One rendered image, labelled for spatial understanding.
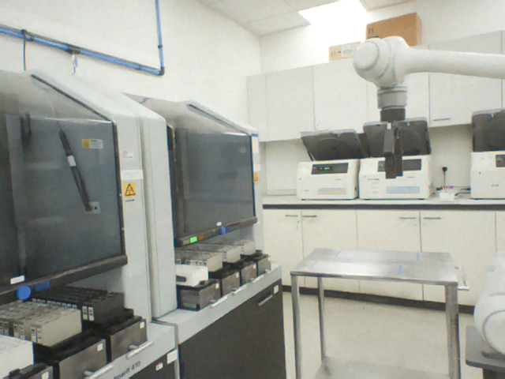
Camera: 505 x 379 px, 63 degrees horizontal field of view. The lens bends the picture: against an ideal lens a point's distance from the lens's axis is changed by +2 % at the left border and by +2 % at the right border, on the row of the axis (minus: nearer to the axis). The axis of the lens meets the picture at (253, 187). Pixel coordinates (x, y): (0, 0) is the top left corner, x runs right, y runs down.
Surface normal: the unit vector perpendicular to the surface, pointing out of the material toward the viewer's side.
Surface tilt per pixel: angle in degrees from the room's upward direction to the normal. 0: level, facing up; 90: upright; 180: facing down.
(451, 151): 90
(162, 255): 90
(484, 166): 59
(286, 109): 90
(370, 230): 90
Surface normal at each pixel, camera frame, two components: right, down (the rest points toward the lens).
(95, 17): 0.88, -0.02
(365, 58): -0.69, 0.04
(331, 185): -0.50, 0.07
